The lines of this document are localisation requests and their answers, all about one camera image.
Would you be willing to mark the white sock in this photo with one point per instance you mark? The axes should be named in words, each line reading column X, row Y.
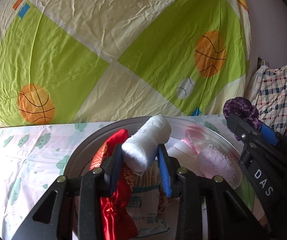
column 140, row 150

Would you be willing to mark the green basketball bedsheet backdrop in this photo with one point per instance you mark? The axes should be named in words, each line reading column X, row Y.
column 69, row 61

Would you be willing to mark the cloud pattern table sheet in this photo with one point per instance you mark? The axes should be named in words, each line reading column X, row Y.
column 31, row 158

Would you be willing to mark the round blue cookie tin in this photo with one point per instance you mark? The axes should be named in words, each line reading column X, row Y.
column 212, row 128

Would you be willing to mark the plaid cloth pile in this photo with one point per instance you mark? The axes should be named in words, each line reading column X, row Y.
column 267, row 90

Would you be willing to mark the pink fluffy towel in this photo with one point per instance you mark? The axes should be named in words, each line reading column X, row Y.
column 212, row 162

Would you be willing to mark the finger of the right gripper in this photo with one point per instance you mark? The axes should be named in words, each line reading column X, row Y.
column 268, row 135

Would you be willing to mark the purple knitted scrunchie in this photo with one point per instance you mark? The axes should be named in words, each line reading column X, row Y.
column 242, row 120

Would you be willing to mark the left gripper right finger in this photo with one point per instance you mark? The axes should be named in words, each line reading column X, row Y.
column 168, row 167

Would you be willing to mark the red gold embroidered pouch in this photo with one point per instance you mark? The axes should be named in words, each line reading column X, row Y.
column 117, row 223

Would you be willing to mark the white cloth pink trim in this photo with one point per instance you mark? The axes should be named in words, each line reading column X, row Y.
column 187, row 151

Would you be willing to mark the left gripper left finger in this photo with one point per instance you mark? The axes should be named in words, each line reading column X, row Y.
column 112, row 166

